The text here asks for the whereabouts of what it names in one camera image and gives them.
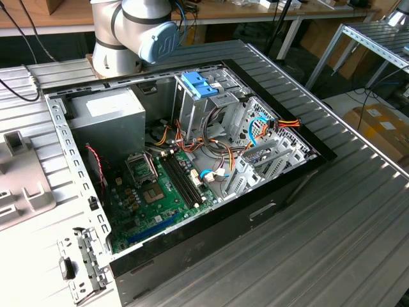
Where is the metal socket cover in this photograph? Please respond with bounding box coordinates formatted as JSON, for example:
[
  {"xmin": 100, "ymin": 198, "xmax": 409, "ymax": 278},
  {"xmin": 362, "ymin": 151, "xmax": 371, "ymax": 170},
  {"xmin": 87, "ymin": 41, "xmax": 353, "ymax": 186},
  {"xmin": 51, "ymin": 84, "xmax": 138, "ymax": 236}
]
[{"xmin": 124, "ymin": 152, "xmax": 160, "ymax": 189}]

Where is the labelled cardboard box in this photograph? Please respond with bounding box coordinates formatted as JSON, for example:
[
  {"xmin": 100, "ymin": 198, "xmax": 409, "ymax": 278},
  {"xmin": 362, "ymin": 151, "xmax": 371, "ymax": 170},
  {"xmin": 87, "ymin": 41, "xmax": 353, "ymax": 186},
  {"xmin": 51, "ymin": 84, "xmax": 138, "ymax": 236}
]
[{"xmin": 343, "ymin": 102, "xmax": 409, "ymax": 167}]

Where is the metal optical drive cage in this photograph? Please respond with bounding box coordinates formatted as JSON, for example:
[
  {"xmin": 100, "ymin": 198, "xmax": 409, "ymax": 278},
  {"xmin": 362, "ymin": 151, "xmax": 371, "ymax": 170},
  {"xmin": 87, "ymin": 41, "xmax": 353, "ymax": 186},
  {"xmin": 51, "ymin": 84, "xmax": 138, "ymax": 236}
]
[{"xmin": 172, "ymin": 68, "xmax": 250, "ymax": 141}]

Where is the white box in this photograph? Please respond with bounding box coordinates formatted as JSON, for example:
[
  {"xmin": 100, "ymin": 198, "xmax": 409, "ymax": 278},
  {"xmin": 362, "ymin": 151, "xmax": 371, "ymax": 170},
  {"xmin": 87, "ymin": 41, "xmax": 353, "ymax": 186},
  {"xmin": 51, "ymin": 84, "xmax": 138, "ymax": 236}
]
[{"xmin": 258, "ymin": 0, "xmax": 303, "ymax": 10}]

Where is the blue plastic drive bracket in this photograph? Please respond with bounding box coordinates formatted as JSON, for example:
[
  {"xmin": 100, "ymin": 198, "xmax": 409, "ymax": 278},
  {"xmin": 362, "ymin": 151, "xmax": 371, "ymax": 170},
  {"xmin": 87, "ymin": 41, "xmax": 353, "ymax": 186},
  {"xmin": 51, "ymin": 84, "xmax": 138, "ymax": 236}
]
[{"xmin": 181, "ymin": 72, "xmax": 221, "ymax": 99}]

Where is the grey part rack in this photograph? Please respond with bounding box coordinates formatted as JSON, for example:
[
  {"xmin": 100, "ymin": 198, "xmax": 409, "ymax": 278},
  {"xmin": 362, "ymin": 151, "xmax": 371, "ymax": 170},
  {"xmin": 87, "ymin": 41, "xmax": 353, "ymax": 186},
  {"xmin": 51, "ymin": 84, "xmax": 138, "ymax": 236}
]
[{"xmin": 0, "ymin": 130, "xmax": 59, "ymax": 233}]

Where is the green motherboard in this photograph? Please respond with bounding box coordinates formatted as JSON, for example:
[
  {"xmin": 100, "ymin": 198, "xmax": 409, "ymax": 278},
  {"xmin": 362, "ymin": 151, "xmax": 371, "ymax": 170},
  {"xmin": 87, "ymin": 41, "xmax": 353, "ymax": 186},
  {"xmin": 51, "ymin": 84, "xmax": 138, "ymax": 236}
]
[{"xmin": 107, "ymin": 148, "xmax": 221, "ymax": 255}]

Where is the grey power supply unit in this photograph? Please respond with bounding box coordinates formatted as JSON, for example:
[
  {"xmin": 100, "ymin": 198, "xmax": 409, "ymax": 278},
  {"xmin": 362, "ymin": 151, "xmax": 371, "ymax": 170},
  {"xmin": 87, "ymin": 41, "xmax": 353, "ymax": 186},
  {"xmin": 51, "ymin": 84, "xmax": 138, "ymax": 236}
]
[{"xmin": 65, "ymin": 86, "xmax": 147, "ymax": 167}]

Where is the black RAM slot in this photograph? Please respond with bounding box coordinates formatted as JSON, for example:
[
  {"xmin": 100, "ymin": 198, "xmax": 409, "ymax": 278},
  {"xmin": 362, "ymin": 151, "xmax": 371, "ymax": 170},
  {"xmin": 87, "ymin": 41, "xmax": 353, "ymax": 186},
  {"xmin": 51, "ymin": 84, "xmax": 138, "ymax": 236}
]
[
  {"xmin": 161, "ymin": 155, "xmax": 193, "ymax": 208},
  {"xmin": 164, "ymin": 155, "xmax": 197, "ymax": 207},
  {"xmin": 172, "ymin": 152, "xmax": 205, "ymax": 202},
  {"xmin": 168, "ymin": 153, "xmax": 201, "ymax": 204}
]

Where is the open black PC case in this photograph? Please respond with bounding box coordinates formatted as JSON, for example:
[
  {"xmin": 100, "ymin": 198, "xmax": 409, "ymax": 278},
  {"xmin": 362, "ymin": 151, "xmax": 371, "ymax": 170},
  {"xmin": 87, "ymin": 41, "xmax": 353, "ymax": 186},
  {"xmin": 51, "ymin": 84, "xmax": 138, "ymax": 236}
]
[{"xmin": 42, "ymin": 59, "xmax": 338, "ymax": 306}]

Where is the blue cable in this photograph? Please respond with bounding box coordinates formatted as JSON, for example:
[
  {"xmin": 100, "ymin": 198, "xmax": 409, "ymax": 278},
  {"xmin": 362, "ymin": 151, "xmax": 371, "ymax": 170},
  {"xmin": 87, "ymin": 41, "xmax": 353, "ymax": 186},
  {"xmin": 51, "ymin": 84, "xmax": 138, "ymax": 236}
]
[{"xmin": 173, "ymin": 0, "xmax": 189, "ymax": 36}]

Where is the CPU socket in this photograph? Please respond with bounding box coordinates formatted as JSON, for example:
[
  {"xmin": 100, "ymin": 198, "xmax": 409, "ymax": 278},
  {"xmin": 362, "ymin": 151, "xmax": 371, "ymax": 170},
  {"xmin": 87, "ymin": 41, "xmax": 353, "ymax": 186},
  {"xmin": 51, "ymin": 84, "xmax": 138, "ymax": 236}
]
[{"xmin": 139, "ymin": 181, "xmax": 167, "ymax": 206}]

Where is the thin black cable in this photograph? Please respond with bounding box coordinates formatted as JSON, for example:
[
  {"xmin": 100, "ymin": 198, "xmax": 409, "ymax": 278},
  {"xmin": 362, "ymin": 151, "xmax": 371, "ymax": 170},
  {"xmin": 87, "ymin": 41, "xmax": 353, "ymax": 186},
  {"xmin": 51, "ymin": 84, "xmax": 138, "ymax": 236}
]
[{"xmin": 0, "ymin": 4, "xmax": 58, "ymax": 64}]

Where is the red twisted fan wire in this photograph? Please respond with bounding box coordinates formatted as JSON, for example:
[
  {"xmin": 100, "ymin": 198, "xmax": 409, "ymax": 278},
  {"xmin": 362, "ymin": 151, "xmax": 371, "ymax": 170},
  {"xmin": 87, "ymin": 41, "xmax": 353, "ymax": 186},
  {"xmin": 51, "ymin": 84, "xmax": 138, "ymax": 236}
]
[{"xmin": 85, "ymin": 143, "xmax": 106, "ymax": 195}]

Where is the orange yellow power wire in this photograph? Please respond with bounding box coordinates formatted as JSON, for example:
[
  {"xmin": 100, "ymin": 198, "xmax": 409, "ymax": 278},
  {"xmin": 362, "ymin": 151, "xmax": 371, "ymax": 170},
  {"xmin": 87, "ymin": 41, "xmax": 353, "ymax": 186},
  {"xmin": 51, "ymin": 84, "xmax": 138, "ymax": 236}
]
[{"xmin": 244, "ymin": 117, "xmax": 303, "ymax": 151}]

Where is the black cable pale plug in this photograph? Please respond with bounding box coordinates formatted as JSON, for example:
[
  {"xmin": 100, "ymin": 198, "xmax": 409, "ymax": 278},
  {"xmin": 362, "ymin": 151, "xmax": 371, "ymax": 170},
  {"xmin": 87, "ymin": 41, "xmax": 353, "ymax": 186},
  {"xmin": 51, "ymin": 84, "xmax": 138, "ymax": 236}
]
[{"xmin": 0, "ymin": 65, "xmax": 42, "ymax": 102}]

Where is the blue expansion slot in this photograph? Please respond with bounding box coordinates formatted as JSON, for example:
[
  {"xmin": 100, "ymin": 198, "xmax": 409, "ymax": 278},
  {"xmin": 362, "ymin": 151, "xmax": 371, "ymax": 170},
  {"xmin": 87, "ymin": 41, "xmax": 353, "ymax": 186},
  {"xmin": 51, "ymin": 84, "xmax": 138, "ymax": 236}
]
[{"xmin": 127, "ymin": 213, "xmax": 180, "ymax": 244}]

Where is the black wire bundle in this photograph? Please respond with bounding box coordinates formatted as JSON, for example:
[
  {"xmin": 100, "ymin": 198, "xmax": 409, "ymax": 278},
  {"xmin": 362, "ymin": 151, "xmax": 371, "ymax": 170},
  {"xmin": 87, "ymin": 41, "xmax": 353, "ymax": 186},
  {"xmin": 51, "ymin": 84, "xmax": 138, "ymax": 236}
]
[{"xmin": 201, "ymin": 107, "xmax": 233, "ymax": 151}]

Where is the metal disk bay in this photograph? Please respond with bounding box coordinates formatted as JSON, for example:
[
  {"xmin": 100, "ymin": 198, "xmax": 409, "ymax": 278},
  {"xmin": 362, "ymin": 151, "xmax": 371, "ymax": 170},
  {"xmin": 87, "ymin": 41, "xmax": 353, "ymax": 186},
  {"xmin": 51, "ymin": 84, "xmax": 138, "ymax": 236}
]
[{"xmin": 222, "ymin": 95, "xmax": 320, "ymax": 201}]

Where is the black stand pole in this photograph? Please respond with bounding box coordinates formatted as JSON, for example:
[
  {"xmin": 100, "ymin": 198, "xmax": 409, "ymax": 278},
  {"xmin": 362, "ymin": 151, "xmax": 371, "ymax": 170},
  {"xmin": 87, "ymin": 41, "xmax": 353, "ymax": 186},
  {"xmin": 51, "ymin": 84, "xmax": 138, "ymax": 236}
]
[{"xmin": 266, "ymin": 0, "xmax": 293, "ymax": 60}]

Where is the blue data wire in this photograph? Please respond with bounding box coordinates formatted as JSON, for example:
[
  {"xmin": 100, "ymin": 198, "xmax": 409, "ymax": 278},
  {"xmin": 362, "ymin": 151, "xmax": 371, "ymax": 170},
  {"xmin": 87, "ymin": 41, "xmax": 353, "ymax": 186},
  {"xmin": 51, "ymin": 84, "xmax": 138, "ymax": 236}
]
[{"xmin": 247, "ymin": 115, "xmax": 269, "ymax": 148}]

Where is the metal frame slat table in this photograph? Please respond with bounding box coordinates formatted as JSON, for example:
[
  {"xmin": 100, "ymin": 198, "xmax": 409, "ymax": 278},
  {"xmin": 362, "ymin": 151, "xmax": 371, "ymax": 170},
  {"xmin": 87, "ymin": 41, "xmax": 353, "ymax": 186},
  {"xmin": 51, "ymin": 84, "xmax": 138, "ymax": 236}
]
[{"xmin": 305, "ymin": 19, "xmax": 409, "ymax": 93}]

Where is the blue wire white plug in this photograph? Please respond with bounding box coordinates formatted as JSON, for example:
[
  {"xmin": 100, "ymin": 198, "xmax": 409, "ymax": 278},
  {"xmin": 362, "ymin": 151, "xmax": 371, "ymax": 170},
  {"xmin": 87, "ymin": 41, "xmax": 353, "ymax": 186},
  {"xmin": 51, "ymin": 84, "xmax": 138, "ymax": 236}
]
[{"xmin": 199, "ymin": 168, "xmax": 231, "ymax": 185}]

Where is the orange yellow wire bundle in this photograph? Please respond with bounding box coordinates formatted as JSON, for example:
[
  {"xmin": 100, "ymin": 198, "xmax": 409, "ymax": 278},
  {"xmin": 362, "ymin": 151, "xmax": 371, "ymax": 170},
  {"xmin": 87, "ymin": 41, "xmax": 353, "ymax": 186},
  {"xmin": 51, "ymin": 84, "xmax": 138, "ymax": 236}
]
[{"xmin": 153, "ymin": 120, "xmax": 239, "ymax": 177}]

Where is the large brown cardboard box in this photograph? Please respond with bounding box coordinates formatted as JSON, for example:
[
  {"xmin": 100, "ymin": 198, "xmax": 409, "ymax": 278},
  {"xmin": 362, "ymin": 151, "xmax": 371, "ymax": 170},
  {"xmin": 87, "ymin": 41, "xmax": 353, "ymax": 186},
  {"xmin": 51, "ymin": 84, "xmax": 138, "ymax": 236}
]
[{"xmin": 300, "ymin": 19, "xmax": 384, "ymax": 81}]

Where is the small brown box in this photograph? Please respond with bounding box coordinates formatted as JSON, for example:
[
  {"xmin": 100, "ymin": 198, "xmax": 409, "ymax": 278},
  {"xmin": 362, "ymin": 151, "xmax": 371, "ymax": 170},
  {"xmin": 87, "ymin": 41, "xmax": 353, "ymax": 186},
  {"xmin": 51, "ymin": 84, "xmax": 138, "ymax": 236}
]
[{"xmin": 46, "ymin": 0, "xmax": 65, "ymax": 15}]

